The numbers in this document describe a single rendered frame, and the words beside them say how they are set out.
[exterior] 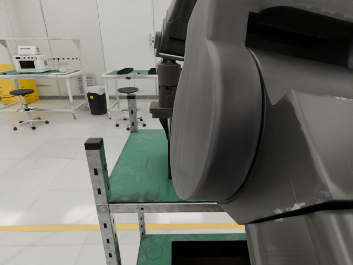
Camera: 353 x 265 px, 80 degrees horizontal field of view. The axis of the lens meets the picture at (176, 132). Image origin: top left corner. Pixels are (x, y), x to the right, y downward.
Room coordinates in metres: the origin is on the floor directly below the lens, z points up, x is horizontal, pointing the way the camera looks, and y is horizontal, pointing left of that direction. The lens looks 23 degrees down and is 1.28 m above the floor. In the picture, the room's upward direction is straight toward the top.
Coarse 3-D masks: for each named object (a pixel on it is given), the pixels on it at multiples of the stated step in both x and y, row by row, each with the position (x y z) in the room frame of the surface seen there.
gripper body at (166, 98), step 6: (162, 90) 0.52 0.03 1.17; (168, 90) 0.52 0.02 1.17; (174, 90) 0.52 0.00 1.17; (162, 96) 0.52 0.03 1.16; (168, 96) 0.52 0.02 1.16; (174, 96) 0.52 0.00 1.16; (156, 102) 0.57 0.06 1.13; (162, 102) 0.52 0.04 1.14; (168, 102) 0.52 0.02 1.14; (150, 108) 0.51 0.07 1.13; (156, 108) 0.51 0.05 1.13; (162, 108) 0.51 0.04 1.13; (168, 108) 0.51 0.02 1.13
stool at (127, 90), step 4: (120, 88) 3.40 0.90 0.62; (124, 88) 3.41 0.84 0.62; (128, 88) 3.41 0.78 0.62; (132, 88) 3.40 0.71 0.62; (136, 88) 3.39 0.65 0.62; (120, 92) 3.25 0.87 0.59; (124, 92) 3.22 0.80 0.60; (128, 92) 3.22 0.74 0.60; (132, 92) 3.25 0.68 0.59; (124, 108) 3.48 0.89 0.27; (124, 112) 3.26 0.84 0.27; (124, 120) 3.35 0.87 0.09; (128, 120) 3.35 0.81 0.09; (140, 120) 3.54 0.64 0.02; (116, 124) 3.29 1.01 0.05; (128, 124) 3.19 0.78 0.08; (144, 124) 3.30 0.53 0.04; (128, 128) 3.12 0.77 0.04
